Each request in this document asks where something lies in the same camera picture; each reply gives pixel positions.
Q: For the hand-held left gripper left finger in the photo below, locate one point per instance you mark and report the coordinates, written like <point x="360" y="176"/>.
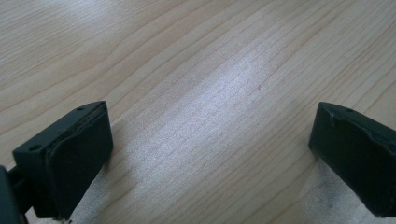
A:
<point x="74" y="161"/>

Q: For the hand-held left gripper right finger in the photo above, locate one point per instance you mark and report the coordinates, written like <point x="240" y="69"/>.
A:
<point x="358" y="155"/>

